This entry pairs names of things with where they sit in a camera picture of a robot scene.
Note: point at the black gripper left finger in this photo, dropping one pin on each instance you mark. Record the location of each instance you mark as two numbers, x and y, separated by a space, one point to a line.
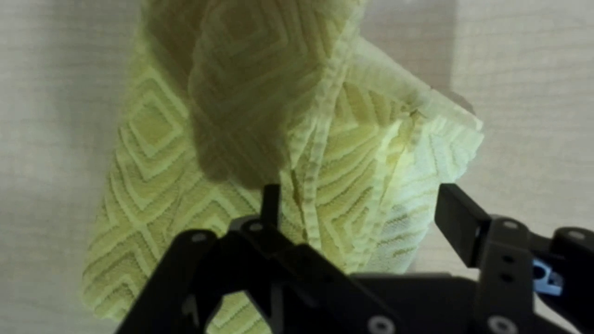
248 285

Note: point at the yellow textured towel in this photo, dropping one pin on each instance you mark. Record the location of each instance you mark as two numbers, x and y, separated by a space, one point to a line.
235 94

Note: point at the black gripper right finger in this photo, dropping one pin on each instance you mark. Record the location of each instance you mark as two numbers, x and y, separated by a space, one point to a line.
513 272

